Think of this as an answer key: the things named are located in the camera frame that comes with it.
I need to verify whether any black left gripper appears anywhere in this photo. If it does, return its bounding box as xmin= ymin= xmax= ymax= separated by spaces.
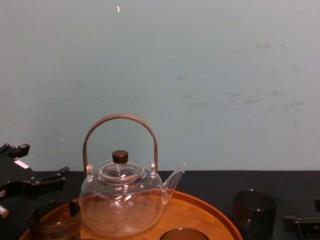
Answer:
xmin=0 ymin=143 xmax=71 ymax=200

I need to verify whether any round wooden tray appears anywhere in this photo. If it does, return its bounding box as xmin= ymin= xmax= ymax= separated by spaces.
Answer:
xmin=18 ymin=189 xmax=243 ymax=240

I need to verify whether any dark smoked glass cup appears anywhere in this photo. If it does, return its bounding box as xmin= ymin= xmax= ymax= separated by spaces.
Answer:
xmin=159 ymin=227 xmax=205 ymax=240
xmin=27 ymin=199 xmax=83 ymax=240
xmin=233 ymin=190 xmax=277 ymax=240

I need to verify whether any glass teapot lid dark knob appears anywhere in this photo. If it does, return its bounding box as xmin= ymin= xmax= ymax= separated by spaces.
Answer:
xmin=98 ymin=149 xmax=146 ymax=186

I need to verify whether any black table cloth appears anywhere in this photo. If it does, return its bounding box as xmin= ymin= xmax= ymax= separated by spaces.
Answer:
xmin=0 ymin=169 xmax=320 ymax=240

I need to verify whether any clear glass teapot wooden handle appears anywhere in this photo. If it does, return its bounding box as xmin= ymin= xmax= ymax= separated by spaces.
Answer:
xmin=78 ymin=113 xmax=186 ymax=238

